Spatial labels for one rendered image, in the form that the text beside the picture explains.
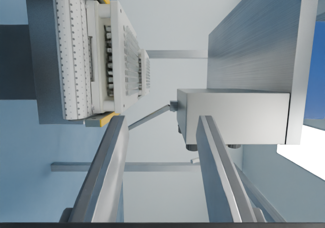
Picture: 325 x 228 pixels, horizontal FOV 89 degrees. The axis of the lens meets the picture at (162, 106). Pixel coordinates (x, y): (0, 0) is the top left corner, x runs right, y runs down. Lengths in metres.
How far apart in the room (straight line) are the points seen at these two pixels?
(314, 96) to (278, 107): 0.10
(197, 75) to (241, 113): 3.54
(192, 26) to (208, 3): 0.58
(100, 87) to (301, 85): 0.41
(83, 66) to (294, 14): 0.42
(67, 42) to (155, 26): 3.66
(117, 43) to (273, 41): 0.34
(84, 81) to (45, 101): 0.10
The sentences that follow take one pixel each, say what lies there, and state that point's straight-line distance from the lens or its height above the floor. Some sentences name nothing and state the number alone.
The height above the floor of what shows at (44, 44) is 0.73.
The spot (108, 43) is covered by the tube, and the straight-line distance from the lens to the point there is 0.45.
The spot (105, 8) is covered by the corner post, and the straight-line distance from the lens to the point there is 0.43.
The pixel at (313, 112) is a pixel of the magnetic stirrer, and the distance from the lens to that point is 0.47.
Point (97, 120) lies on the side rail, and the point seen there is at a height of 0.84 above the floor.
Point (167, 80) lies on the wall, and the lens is 3.79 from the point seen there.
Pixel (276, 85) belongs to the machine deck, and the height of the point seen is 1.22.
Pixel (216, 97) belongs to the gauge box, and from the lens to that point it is 0.33.
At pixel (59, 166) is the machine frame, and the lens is 1.79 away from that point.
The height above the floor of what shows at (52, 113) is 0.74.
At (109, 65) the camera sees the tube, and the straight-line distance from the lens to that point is 0.44.
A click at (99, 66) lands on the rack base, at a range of 0.41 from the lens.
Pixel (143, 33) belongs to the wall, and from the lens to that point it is 3.98.
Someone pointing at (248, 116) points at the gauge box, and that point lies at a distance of 0.36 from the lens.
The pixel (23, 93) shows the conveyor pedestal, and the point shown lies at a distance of 0.60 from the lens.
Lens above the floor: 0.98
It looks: level
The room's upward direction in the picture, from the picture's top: 90 degrees clockwise
